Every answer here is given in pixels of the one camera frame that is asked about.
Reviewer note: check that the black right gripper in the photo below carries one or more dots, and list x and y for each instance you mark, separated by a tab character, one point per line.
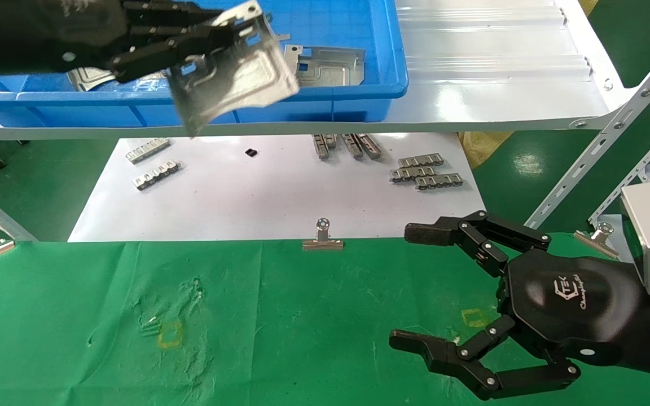
567	299

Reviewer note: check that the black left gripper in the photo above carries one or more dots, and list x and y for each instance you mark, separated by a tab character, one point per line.
77	34

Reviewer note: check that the stamped sheet metal bracket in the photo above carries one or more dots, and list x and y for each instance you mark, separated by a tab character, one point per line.
246	79
91	78

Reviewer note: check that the notched metal strip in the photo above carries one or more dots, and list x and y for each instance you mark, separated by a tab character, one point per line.
148	150
421	160
370	146
439	181
412	173
157	174
320	146
331	140
352	145

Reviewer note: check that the brown tape piece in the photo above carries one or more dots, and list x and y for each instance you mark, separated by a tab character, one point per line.
282	38

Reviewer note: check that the yellow woven bag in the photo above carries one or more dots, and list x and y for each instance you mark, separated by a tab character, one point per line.
483	148

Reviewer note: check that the blue plastic bin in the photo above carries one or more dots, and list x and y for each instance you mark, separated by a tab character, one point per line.
330	107

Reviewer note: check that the white floor board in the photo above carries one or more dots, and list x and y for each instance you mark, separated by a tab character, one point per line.
280	197

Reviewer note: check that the green table cloth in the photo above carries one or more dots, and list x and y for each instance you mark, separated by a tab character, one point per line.
246	321

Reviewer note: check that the white shelf board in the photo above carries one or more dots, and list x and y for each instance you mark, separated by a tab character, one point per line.
471	84

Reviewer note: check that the white slotted angle rail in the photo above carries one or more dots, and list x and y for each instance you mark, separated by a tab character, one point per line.
629	181
563	189

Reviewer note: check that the flat sheet metal bracket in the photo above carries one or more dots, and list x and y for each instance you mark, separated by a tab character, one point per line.
330	67

